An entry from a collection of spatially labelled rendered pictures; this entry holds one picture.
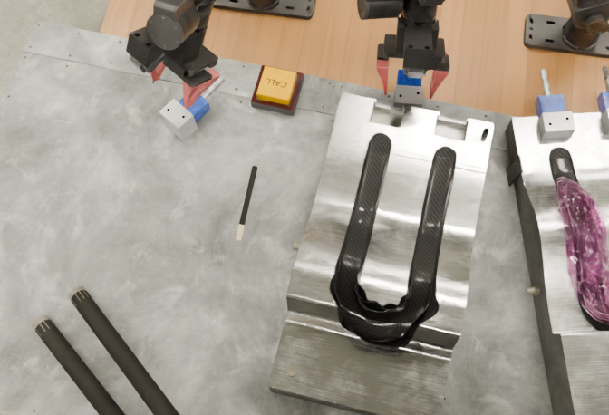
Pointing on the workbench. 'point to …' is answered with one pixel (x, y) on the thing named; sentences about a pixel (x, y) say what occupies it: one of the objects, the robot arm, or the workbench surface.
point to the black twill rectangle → (514, 170)
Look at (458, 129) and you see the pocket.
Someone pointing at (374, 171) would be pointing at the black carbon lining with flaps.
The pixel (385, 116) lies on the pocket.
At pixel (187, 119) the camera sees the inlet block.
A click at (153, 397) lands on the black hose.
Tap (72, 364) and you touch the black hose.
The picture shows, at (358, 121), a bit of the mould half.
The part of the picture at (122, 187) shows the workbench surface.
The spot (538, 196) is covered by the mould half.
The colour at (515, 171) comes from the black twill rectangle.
